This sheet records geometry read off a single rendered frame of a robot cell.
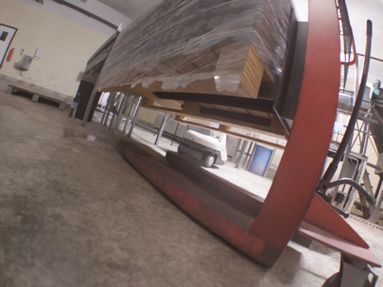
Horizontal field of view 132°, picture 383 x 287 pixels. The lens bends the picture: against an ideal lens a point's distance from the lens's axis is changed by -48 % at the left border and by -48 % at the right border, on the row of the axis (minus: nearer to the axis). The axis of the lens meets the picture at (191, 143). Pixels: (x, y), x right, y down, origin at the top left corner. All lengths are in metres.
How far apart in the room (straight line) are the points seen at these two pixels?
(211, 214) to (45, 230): 0.50
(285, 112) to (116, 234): 0.63
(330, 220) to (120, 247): 0.53
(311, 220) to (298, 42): 0.63
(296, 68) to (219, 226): 0.62
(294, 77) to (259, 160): 3.03
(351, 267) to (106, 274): 0.52
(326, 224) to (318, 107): 0.32
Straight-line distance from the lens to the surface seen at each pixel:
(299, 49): 0.73
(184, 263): 0.46
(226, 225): 0.56
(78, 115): 2.43
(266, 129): 0.86
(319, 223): 0.50
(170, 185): 0.72
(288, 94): 0.62
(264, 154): 3.57
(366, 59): 1.00
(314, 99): 0.53
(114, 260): 0.40
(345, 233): 0.52
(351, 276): 0.49
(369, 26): 1.19
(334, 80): 0.57
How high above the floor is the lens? 0.30
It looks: 3 degrees down
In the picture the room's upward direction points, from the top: 20 degrees clockwise
